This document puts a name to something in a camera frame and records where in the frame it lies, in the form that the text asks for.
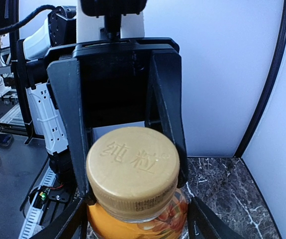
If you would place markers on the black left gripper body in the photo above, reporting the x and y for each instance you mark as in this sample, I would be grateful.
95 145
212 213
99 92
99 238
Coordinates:
114 77

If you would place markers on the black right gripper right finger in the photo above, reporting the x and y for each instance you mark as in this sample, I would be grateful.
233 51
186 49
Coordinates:
203 223

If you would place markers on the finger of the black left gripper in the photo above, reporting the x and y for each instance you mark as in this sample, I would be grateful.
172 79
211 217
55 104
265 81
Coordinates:
164 103
65 80

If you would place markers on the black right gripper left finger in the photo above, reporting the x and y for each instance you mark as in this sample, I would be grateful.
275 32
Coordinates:
65 225

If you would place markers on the orange juice bottle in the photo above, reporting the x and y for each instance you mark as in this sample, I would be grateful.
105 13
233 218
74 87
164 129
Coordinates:
166 224

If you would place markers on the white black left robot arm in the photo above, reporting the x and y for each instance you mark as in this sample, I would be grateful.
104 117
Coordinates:
59 29

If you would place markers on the grey slotted cable duct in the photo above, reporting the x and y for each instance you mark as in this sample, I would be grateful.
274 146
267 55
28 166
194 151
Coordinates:
31 224

